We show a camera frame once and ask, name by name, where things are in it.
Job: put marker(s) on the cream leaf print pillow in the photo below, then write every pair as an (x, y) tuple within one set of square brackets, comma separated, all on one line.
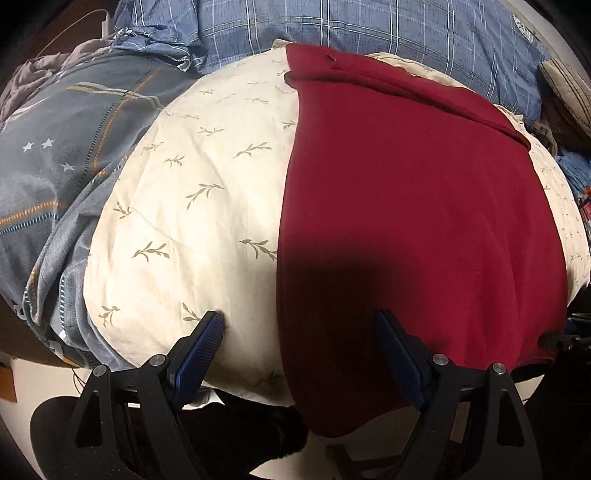
[(184, 207)]

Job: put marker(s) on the beige patterned cushion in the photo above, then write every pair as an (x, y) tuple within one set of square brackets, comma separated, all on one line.
[(568, 83)]

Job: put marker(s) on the dark red fleece garment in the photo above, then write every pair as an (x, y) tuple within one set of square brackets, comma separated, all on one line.
[(415, 207)]

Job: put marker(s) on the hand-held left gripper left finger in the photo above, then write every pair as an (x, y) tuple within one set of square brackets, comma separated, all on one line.
[(198, 350)]

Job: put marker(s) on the brown cloth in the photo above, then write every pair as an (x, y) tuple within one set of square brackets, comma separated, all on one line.
[(565, 131)]

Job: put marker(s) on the grey star print quilt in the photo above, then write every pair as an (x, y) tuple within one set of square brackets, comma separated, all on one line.
[(69, 161)]

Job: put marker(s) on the blue denim cloth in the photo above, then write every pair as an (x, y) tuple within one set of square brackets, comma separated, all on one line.
[(577, 170)]

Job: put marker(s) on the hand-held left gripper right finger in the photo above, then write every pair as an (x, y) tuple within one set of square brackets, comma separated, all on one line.
[(401, 360)]

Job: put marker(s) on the mauve grey cloth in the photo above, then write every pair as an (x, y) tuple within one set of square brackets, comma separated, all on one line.
[(37, 74)]

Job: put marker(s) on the wooden bed frame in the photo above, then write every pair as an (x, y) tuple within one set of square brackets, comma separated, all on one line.
[(27, 356)]

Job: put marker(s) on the dark round seat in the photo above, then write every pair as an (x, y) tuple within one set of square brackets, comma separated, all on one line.
[(51, 438)]

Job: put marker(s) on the black fuzzy cloth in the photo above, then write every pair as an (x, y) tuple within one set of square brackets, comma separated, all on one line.
[(254, 438)]

